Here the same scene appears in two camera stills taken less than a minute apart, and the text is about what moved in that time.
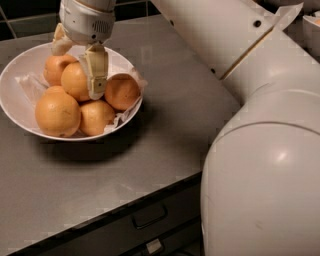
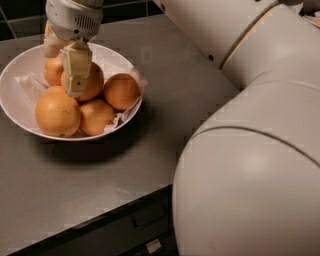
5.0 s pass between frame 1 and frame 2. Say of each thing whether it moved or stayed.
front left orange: stayed
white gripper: moved
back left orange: stayed
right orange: stayed
